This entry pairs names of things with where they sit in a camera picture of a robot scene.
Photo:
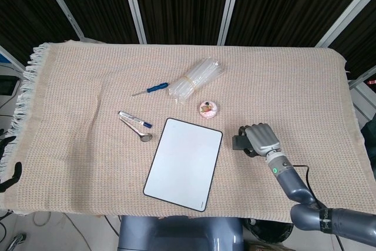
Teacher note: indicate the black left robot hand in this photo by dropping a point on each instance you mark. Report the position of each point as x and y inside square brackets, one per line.
[16, 171]

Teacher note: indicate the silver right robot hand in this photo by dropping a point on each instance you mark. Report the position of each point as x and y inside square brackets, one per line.
[263, 139]

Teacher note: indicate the grey whiteboard eraser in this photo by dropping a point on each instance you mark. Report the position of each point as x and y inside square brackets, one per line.
[238, 142]

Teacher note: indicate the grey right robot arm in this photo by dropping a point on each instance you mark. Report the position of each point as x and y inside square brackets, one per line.
[290, 180]

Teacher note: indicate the white whiteboard with black rim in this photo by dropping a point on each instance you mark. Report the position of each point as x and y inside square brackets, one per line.
[185, 163]

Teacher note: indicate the pink toy cake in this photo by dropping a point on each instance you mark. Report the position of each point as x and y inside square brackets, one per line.
[208, 109]

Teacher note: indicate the beige woven tablecloth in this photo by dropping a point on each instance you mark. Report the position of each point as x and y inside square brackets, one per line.
[73, 145]

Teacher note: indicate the yellow rubber band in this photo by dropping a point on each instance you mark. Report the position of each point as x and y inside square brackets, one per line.
[191, 80]

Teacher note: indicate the metal spoon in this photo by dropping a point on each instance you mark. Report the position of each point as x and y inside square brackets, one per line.
[145, 137]

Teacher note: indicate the grey robot torso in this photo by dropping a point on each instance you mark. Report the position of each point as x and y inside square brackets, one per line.
[176, 233]

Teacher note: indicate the white marker with blue cap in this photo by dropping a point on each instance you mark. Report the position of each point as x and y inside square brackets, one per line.
[132, 117]

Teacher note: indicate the grey metal frame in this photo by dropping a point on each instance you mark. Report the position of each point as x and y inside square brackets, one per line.
[359, 92]

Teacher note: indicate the white partition post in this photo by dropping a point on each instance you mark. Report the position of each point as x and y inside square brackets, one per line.
[133, 4]
[230, 4]
[61, 4]
[346, 13]

